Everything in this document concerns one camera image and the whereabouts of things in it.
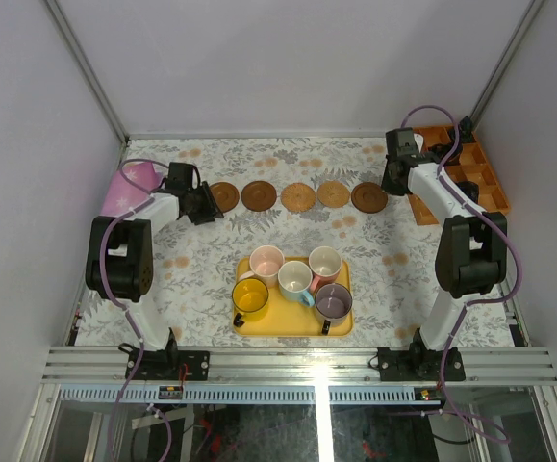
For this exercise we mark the orange compartment box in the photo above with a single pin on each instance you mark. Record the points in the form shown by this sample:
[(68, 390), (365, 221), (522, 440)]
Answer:
[(473, 166)]

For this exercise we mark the light pink mug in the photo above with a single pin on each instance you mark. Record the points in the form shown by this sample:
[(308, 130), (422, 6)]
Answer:
[(264, 265)]

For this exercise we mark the yellow tray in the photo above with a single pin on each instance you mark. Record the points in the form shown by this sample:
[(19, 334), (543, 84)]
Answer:
[(290, 319)]

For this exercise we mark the woven rattan coaster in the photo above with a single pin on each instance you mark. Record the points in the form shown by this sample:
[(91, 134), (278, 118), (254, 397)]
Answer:
[(298, 197), (333, 194)]

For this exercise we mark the black item on box corner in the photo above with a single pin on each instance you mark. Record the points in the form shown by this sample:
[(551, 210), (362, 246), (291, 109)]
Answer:
[(465, 127)]

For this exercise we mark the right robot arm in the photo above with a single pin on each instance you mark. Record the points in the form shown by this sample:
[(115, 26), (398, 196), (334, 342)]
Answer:
[(472, 252)]

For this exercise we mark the pink snowflake cloth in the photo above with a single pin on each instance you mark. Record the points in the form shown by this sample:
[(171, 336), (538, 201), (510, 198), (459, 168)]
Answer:
[(127, 188)]

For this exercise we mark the black item in box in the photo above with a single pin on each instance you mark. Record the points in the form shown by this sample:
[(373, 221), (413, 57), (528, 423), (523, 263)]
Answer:
[(469, 189), (441, 150)]

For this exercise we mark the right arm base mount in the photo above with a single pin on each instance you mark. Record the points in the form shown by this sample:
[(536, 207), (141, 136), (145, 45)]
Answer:
[(418, 363)]

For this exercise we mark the yellow mug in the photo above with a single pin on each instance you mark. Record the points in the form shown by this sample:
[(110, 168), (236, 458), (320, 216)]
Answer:
[(250, 299)]

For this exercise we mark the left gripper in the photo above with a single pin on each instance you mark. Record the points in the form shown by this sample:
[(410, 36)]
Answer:
[(203, 204)]

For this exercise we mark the aluminium frame rail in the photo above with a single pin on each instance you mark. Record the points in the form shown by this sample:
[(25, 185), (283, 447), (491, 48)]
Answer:
[(479, 366)]

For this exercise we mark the light blue mug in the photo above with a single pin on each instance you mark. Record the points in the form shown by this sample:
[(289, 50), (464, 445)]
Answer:
[(295, 279)]

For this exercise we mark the floral tablecloth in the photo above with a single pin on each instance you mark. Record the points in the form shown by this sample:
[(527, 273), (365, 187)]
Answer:
[(390, 257)]

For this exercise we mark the purple mug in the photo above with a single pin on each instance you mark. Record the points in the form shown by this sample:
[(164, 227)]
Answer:
[(333, 304)]

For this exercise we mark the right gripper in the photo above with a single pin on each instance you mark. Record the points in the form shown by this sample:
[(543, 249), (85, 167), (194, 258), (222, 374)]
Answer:
[(387, 186)]

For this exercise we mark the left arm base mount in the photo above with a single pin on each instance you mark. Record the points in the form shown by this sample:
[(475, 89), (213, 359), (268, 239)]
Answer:
[(171, 363)]

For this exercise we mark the dark wooden coaster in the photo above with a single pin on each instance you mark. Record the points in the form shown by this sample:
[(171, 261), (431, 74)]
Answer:
[(258, 196)]

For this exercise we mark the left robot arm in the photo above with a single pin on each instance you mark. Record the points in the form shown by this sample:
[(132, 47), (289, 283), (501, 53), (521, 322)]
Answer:
[(120, 260)]

